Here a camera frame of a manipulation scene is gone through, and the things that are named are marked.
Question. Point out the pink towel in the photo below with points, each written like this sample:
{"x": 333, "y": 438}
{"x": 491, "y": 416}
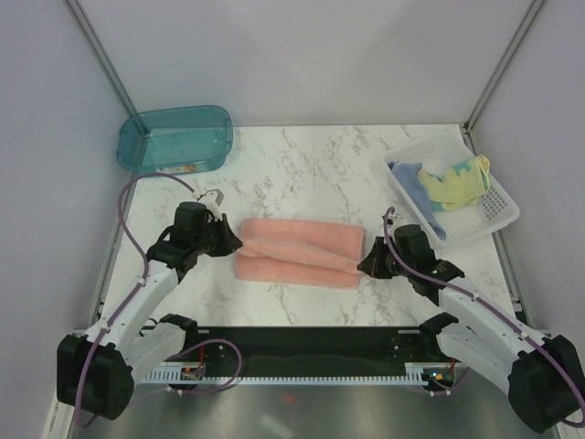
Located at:
{"x": 300, "y": 251}

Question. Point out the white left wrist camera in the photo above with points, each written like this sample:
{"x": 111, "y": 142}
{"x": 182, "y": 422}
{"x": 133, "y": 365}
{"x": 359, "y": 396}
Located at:
{"x": 212, "y": 200}

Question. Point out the yellow green towel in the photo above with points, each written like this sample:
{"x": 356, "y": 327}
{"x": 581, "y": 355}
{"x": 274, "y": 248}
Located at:
{"x": 462, "y": 184}

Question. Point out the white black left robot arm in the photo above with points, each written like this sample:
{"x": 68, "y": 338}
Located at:
{"x": 97, "y": 371}

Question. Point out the white slotted cable duct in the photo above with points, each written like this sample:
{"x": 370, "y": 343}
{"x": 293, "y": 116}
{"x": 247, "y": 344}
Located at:
{"x": 408, "y": 374}

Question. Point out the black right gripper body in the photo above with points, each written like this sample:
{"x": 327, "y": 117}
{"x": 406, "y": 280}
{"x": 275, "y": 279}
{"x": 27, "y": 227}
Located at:
{"x": 382, "y": 265}

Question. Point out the blue towel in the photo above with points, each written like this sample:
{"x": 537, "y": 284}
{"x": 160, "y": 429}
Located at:
{"x": 407, "y": 176}

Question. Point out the teal transparent plastic bin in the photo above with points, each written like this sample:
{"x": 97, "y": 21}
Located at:
{"x": 184, "y": 140}

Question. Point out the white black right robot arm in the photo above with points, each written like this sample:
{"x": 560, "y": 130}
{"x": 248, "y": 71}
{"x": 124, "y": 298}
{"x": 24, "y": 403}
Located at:
{"x": 541, "y": 376}

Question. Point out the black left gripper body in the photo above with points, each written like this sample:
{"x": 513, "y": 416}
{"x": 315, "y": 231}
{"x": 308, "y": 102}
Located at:
{"x": 214, "y": 240}

